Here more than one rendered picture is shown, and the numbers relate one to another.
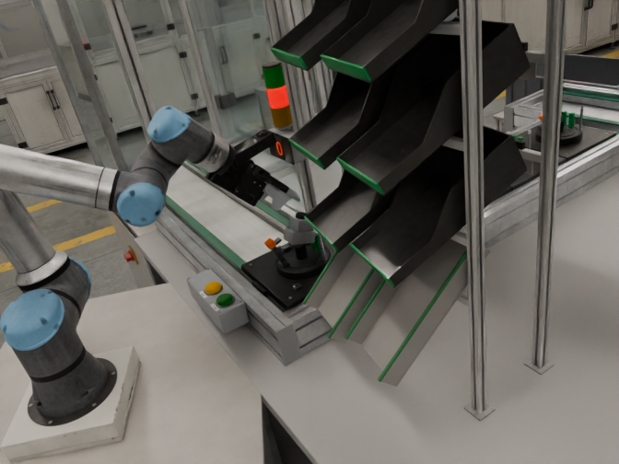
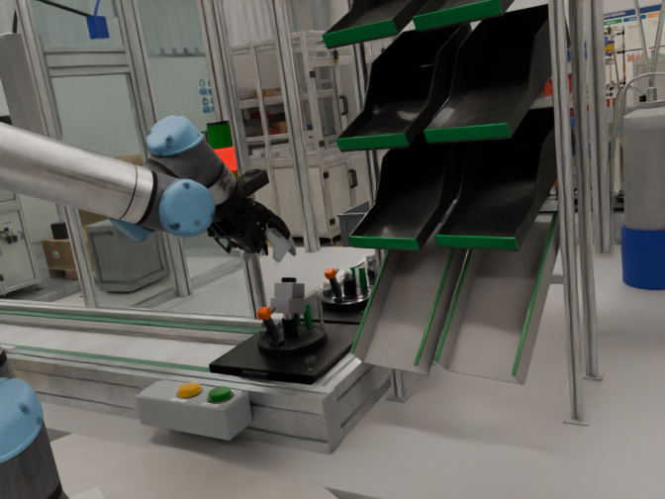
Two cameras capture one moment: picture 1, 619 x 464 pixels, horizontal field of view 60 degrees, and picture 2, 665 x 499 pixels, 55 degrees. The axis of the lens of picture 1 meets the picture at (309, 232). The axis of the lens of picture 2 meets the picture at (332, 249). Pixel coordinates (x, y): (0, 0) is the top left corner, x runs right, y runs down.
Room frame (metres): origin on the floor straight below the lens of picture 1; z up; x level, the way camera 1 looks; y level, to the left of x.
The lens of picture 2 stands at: (0.07, 0.57, 1.43)
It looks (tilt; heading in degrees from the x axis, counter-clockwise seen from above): 13 degrees down; 328
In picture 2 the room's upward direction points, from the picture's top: 8 degrees counter-clockwise
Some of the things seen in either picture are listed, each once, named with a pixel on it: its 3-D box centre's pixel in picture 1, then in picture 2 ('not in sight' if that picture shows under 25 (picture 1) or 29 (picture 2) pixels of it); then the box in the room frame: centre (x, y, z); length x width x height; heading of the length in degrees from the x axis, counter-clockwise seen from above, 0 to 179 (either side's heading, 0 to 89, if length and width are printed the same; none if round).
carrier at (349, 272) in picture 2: not in sight; (349, 284); (1.26, -0.20, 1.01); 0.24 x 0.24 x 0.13; 27
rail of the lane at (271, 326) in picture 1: (210, 264); (143, 388); (1.32, 0.29, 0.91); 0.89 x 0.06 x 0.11; 27
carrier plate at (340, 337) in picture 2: (304, 266); (293, 349); (1.15, 0.03, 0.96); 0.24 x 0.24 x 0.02; 27
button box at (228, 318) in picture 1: (216, 298); (192, 407); (1.12, 0.26, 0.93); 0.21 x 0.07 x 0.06; 27
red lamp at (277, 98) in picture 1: (277, 96); (224, 159); (1.37, 0.01, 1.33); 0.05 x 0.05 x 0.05
